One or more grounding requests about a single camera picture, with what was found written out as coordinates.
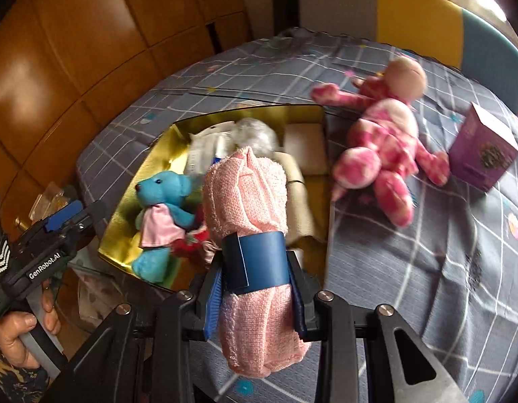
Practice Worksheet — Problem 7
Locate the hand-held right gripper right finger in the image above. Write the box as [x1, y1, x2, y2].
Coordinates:
[286, 250, 470, 403]

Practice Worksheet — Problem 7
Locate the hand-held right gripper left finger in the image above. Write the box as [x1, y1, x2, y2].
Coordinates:
[72, 256, 226, 403]

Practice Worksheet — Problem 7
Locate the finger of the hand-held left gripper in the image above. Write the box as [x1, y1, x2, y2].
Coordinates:
[75, 200, 108, 241]
[44, 200, 85, 233]

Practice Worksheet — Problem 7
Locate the red fuzzy sock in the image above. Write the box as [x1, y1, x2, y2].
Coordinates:
[170, 227, 211, 261]

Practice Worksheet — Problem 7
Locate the blue teddy bear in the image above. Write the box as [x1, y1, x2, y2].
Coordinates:
[130, 171, 205, 284]

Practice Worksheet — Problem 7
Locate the beige sock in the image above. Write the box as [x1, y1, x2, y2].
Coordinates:
[276, 153, 327, 244]

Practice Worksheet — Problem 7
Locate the gold rectangular box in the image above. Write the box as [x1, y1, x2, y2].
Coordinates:
[98, 104, 329, 291]

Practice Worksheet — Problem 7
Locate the pink towel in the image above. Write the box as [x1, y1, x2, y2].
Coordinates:
[201, 146, 312, 377]

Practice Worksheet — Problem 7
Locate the cream plastic packet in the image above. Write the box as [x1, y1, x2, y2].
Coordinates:
[185, 124, 236, 177]

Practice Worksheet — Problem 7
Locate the person's left forearm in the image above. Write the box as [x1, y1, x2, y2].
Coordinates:
[0, 331, 45, 403]

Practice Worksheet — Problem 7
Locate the person's left hand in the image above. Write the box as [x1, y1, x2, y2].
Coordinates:
[0, 284, 62, 369]

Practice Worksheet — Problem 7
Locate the glass side table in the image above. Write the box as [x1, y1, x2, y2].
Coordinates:
[15, 180, 167, 341]

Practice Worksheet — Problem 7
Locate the wooden wardrobe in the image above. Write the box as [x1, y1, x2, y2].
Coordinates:
[0, 0, 280, 227]

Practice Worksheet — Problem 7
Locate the pink spotted plush toy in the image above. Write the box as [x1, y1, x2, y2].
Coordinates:
[311, 58, 450, 227]

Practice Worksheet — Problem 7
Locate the purple cardboard box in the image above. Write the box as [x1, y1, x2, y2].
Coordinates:
[448, 101, 518, 193]

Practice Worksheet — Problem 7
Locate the grey yellow blue headboard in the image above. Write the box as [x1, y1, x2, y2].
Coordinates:
[298, 0, 518, 112]

